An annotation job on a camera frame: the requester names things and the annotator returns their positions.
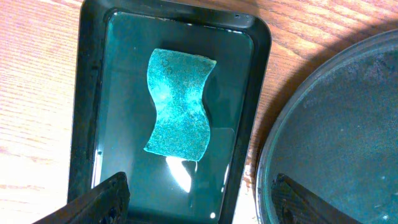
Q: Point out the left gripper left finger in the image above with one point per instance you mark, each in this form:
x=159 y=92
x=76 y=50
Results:
x=106 y=203

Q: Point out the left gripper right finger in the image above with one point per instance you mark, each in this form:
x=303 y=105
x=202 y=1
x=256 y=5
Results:
x=295 y=204

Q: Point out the green scrubbing sponge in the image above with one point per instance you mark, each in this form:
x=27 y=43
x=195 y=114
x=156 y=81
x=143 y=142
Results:
x=176 y=82

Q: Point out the round black tray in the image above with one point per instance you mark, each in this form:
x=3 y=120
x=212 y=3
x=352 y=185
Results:
x=337 y=135

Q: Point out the rectangular black tray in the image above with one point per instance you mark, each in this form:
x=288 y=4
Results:
x=114 y=114

